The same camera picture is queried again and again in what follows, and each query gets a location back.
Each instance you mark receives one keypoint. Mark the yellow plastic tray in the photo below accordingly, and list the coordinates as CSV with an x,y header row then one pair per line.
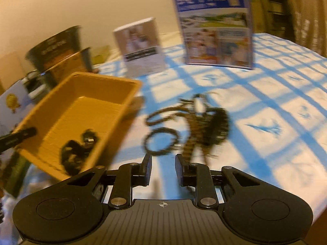
x,y
84,112

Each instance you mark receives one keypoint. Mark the small white product box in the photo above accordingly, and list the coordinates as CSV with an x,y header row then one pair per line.
x,y
140,48

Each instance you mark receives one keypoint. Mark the orange label instant rice bowl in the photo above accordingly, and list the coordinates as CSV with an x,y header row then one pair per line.
x,y
69,63

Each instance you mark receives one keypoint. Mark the black and gold rack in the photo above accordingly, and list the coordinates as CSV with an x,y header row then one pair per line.
x,y
274,5

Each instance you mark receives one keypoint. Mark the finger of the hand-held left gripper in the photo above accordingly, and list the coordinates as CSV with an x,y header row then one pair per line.
x,y
15,137

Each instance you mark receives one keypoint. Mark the blue illustrated milk carton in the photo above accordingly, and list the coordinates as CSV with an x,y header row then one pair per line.
x,y
212,30

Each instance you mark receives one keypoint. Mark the black instant rice bowl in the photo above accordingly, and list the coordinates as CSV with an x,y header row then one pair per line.
x,y
53,46

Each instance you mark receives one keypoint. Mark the dark bead jewelry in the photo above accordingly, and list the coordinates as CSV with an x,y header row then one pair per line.
x,y
212,125

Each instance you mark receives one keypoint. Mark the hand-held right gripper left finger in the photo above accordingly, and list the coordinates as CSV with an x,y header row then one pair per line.
x,y
147,169

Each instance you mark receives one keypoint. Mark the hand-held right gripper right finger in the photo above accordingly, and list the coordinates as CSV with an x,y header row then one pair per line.
x,y
180,171

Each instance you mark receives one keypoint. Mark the flat cardboard piece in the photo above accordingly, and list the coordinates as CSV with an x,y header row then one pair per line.
x,y
101,55

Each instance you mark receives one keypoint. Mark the beige curtain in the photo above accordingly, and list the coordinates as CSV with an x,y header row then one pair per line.
x,y
306,17

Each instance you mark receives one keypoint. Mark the large light blue milk box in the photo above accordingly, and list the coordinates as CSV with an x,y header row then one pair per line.
x,y
12,102

